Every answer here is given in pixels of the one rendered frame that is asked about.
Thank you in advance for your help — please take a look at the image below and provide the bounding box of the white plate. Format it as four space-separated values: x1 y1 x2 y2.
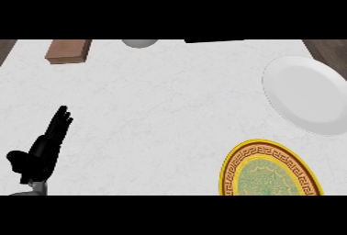
261 55 347 136

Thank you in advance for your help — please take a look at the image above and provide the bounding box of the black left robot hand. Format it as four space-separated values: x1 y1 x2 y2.
7 105 74 185

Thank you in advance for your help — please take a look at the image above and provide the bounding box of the brown wooden block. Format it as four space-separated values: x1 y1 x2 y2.
43 39 94 65

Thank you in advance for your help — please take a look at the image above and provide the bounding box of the gold rimmed green plate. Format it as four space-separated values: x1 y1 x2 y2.
219 139 326 196

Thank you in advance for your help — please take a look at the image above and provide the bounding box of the black flat object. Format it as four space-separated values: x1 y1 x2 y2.
184 39 246 44

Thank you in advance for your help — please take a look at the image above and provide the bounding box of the grey round object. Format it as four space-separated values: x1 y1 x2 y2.
122 39 160 49

